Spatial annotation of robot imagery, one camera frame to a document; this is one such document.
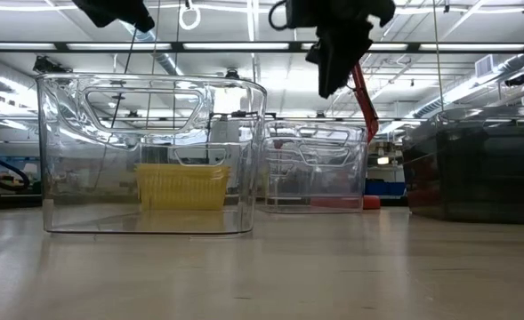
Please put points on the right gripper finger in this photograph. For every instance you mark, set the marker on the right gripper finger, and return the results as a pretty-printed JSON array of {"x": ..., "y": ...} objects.
[
  {"x": 352, "y": 44},
  {"x": 328, "y": 58}
]

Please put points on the clear plastic basket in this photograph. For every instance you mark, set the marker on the clear plastic basket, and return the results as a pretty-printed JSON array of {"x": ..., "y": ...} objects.
[
  {"x": 88, "y": 186},
  {"x": 315, "y": 126},
  {"x": 288, "y": 209}
]

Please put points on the smoky gray plastic basket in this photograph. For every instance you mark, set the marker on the smoky gray plastic basket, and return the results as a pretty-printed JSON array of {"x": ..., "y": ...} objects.
[
  {"x": 488, "y": 117},
  {"x": 421, "y": 186}
]

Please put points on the black ceiling fixture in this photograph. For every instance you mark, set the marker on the black ceiling fixture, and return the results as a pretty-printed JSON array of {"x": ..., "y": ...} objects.
[
  {"x": 515, "y": 80},
  {"x": 48, "y": 66}
]

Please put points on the white ceiling vent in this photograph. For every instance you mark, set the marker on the white ceiling vent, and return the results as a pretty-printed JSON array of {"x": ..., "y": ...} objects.
[{"x": 484, "y": 66}]

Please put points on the blue storage bins row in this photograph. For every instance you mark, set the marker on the blue storage bins row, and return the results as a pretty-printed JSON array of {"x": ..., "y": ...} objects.
[{"x": 386, "y": 187}]

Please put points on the yellow plastic basket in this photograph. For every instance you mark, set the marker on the yellow plastic basket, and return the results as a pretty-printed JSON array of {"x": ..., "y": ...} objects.
[{"x": 181, "y": 186}]

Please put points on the large silver ceiling duct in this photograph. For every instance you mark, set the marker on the large silver ceiling duct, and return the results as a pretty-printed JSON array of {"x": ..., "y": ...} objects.
[{"x": 448, "y": 95}]

